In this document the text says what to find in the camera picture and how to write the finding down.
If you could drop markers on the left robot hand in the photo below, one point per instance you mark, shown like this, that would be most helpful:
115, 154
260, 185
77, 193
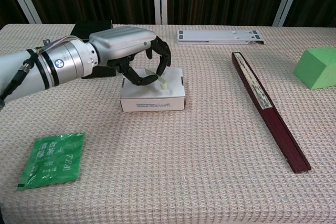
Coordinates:
120, 41

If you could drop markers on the small pale yellow block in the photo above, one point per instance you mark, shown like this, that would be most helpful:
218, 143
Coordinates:
163, 83

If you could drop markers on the black cardboard box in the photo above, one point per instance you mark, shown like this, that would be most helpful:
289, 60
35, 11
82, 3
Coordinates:
92, 28

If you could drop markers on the white cardboard box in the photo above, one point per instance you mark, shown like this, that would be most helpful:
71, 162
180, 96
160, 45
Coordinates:
152, 98

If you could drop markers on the white flat power strip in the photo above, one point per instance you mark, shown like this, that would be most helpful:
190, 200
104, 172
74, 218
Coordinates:
215, 36

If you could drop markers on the green tea packet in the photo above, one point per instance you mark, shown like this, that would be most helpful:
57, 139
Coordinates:
53, 159

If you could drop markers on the beige waffle tablecloth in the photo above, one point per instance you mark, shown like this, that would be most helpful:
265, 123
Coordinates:
170, 169

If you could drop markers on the dark red folding fan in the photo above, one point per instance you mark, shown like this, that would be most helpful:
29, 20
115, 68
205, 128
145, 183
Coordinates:
267, 111

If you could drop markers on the green foam block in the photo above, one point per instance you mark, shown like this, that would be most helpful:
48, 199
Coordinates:
316, 68

